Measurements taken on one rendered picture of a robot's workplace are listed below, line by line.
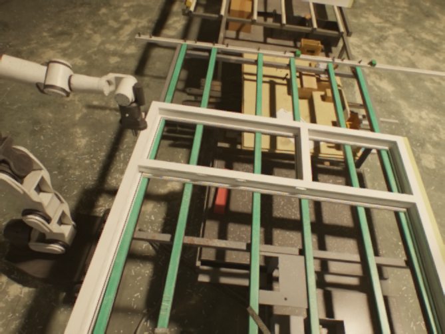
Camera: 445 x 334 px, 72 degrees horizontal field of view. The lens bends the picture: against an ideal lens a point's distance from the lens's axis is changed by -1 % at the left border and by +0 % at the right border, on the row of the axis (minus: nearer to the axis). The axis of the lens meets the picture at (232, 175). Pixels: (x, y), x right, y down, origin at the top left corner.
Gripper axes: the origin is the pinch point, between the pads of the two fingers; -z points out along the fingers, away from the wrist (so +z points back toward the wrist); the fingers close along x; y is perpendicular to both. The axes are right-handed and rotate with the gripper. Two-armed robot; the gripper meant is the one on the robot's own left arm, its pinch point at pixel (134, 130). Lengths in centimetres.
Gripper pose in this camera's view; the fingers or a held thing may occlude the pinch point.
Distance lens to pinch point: 151.2
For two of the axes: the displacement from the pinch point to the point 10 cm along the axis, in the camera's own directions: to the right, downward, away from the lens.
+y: 0.9, -7.9, 6.0
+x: 9.9, 1.4, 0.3
